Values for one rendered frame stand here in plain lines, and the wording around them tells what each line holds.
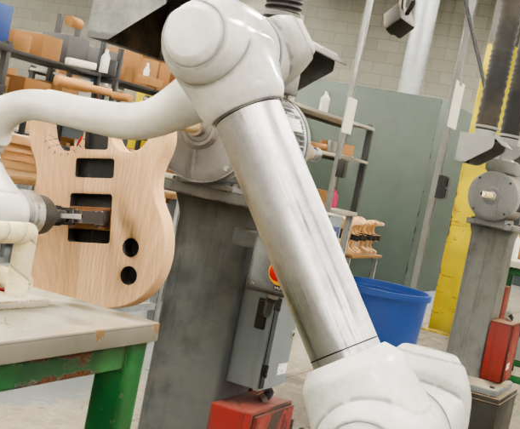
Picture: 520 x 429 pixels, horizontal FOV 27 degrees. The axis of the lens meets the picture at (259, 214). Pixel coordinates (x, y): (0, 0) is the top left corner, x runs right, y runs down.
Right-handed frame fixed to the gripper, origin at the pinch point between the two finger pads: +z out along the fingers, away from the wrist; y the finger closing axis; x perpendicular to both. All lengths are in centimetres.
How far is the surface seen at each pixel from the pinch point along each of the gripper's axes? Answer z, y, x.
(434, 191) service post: 446, -45, 32
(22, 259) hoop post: -58, 27, -7
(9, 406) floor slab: 180, -150, -77
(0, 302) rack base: -63, 27, -13
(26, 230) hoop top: -59, 28, -3
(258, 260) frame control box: 29.4, 25.3, -7.3
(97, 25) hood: 2.0, -1.8, 39.9
